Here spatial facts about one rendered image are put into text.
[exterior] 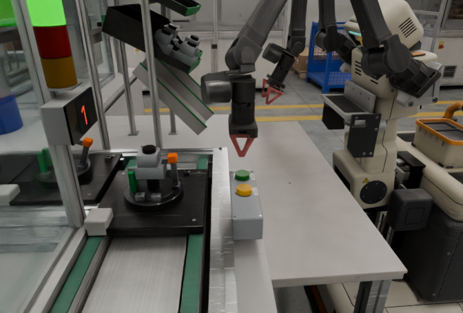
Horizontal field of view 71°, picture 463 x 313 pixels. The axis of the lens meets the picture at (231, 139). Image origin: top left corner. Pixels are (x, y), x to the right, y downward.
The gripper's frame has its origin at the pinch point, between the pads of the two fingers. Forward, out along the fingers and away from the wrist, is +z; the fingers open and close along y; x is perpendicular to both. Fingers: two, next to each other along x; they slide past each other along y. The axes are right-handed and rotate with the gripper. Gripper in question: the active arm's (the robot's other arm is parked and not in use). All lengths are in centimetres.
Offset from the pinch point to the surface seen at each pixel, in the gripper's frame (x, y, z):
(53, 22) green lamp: -32, 20, -33
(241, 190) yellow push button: -0.5, 8.8, 5.5
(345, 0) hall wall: 341, -870, -19
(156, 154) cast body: -19.7, 10.7, -5.5
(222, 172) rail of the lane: -5.0, -2.0, 6.8
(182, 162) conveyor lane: -17.2, -13.8, 9.9
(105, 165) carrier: -37.6, -5.8, 6.2
